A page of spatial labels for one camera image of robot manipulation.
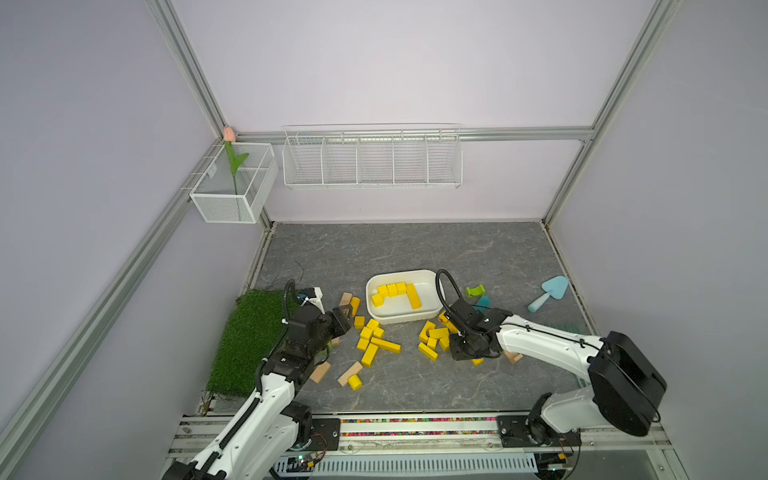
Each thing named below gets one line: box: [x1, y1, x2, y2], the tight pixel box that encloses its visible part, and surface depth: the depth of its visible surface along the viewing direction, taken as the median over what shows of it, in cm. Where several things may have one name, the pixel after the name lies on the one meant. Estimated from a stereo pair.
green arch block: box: [465, 284, 486, 298], surface depth 101 cm
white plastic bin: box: [366, 269, 443, 325], surface depth 100 cm
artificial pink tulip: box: [223, 126, 249, 196], surface depth 92 cm
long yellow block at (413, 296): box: [406, 283, 423, 310], surface depth 101 cm
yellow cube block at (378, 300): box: [372, 293, 385, 308], surface depth 98 cm
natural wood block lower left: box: [310, 361, 331, 384], surface depth 84 cm
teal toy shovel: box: [528, 276, 569, 313], surface depth 103 cm
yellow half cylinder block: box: [348, 374, 363, 391], surface depth 82 cm
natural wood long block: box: [337, 361, 363, 387], surface depth 84 cm
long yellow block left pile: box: [370, 337, 401, 354], surface depth 88 cm
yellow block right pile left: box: [418, 342, 439, 362], surface depth 87 cm
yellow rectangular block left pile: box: [361, 343, 378, 368], surface depth 86 cm
